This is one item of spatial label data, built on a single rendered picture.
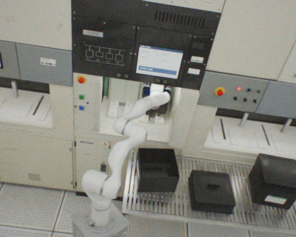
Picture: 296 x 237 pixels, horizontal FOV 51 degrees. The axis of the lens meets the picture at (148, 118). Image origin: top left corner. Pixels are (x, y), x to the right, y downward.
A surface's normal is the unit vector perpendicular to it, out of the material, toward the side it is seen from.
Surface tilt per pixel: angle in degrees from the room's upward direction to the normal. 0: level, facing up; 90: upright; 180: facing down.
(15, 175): 90
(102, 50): 90
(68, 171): 90
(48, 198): 0
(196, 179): 0
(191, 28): 90
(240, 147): 0
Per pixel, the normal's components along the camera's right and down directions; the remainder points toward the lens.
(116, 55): -0.05, 0.64
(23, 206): 0.14, -0.76
